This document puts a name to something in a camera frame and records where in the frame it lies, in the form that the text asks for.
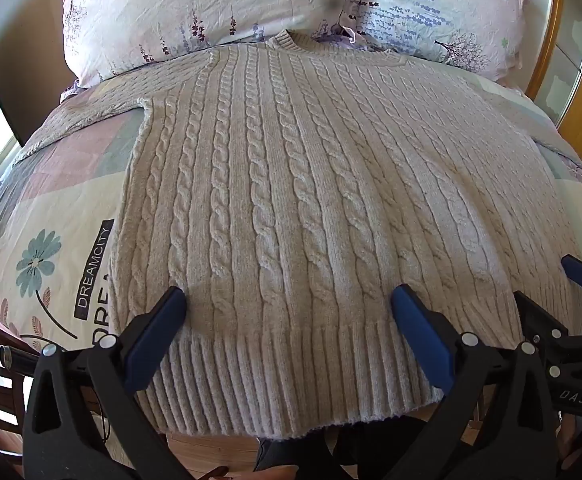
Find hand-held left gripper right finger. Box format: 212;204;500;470
390;284;563;480

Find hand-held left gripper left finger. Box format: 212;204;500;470
23;286;207;480

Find cream cable-knit sweater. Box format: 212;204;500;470
13;29;579;442

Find black metal tube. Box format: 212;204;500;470
0;344;39;373

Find person's dark trouser legs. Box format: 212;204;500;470
255;412;439;480

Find printed patchwork bed sheet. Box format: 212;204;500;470
0;72;582;361

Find wooden headboard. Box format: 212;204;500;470
524;0;582;161

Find glass cabinet door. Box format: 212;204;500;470
544;7;582;116

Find floral pink pillow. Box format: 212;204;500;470
50;0;348;90
338;0;542;83

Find black flat panel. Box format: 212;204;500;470
0;24;28;147

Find thin black cable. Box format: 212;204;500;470
93;391;112;443

